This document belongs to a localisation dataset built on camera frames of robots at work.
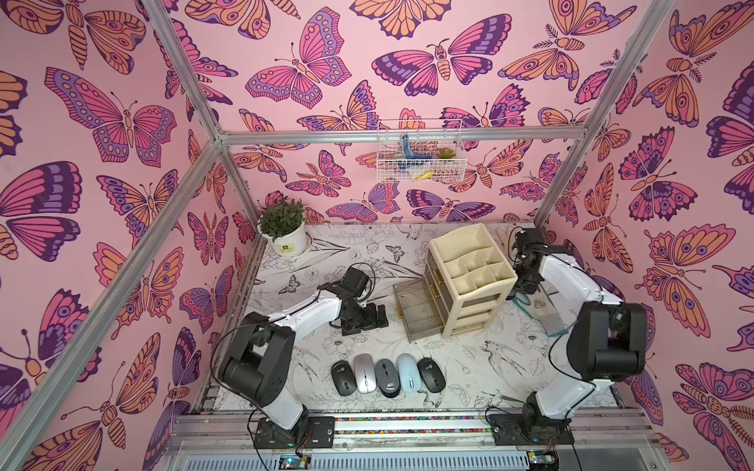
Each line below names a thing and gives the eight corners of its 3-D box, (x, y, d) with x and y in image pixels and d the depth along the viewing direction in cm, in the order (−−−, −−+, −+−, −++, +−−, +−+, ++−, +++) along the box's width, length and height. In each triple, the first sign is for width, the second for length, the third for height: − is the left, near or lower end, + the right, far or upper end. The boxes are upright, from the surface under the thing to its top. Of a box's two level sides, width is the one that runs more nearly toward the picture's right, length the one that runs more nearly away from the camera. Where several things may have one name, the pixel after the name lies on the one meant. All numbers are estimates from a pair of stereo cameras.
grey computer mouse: (375, 397, 81) (375, 394, 79) (375, 362, 87) (375, 358, 85) (401, 397, 81) (401, 394, 79) (399, 362, 87) (400, 358, 85)
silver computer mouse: (357, 395, 82) (356, 393, 80) (353, 358, 89) (352, 354, 87) (379, 391, 82) (378, 389, 80) (373, 354, 89) (372, 351, 87)
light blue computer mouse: (404, 394, 81) (404, 391, 79) (395, 359, 88) (395, 355, 85) (423, 389, 82) (425, 386, 80) (413, 355, 88) (414, 351, 86)
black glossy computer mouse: (431, 397, 81) (432, 393, 79) (414, 365, 87) (415, 361, 84) (447, 387, 83) (449, 384, 80) (430, 357, 88) (431, 353, 86)
